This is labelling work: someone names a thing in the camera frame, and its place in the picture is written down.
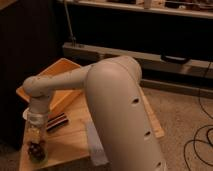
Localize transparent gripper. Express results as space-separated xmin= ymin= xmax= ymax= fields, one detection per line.
xmin=26 ymin=113 xmax=48 ymax=144

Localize dark grape bunch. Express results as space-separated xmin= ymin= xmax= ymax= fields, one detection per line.
xmin=28 ymin=142 xmax=46 ymax=162

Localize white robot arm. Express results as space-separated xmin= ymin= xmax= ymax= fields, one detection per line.
xmin=23 ymin=56 xmax=167 ymax=171

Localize white paper cup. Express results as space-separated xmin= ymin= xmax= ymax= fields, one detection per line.
xmin=22 ymin=108 xmax=29 ymax=120

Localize striped black white block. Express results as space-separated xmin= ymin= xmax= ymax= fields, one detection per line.
xmin=46 ymin=113 xmax=69 ymax=132

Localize white cloth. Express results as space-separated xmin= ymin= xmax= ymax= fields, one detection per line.
xmin=86 ymin=121 xmax=108 ymax=166

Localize grey metal stand pole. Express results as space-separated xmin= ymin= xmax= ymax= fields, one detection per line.
xmin=63 ymin=0 xmax=76 ymax=46

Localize wooden shelf board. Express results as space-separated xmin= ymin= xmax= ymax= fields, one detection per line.
xmin=57 ymin=0 xmax=213 ymax=19

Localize long grey floor rail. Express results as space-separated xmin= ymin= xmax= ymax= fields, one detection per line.
xmin=62 ymin=42 xmax=213 ymax=79

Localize black floor cables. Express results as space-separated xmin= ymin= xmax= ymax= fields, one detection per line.
xmin=183 ymin=61 xmax=213 ymax=168

